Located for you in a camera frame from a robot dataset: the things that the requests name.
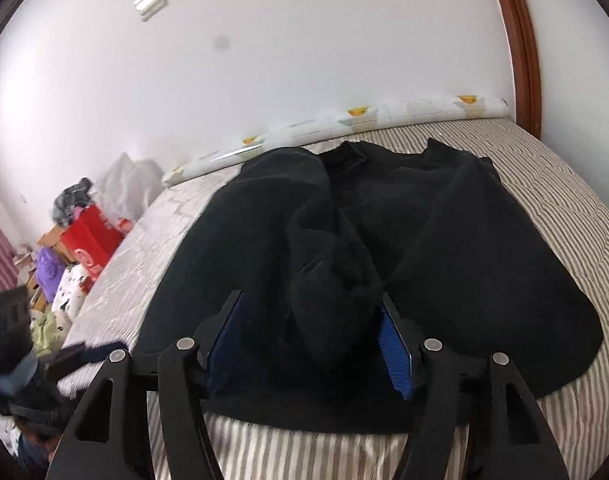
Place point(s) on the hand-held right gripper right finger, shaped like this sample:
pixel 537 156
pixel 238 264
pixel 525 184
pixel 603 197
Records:
pixel 395 355

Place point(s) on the cardboard box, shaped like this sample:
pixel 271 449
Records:
pixel 52 239

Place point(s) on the green cloth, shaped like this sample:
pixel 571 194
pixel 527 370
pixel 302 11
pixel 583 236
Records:
pixel 47 332

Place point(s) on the grey checked cloth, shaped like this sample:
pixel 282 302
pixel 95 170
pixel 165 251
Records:
pixel 72 197

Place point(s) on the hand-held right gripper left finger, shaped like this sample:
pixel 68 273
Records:
pixel 228 345

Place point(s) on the white spotted bag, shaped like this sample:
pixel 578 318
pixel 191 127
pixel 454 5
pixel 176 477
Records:
pixel 72 290

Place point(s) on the white wall switch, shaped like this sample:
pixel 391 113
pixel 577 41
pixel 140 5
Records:
pixel 149 2

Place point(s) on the red paper bag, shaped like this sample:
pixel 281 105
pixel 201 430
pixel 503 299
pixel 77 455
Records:
pixel 89 240

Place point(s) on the purple bag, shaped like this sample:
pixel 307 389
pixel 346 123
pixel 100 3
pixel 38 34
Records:
pixel 50 272

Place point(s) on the black sweater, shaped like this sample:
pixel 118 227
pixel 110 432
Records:
pixel 434 260

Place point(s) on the striped bed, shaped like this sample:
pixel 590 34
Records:
pixel 549 200

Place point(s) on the brown wooden door frame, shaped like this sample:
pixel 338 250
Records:
pixel 524 60

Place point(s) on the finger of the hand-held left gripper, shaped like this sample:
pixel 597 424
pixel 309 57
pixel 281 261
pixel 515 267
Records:
pixel 72 357

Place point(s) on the white plastic bag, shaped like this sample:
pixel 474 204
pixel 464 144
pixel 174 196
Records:
pixel 129 185

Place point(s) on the white duck-print roll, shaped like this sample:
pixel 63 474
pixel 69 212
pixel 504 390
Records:
pixel 334 122

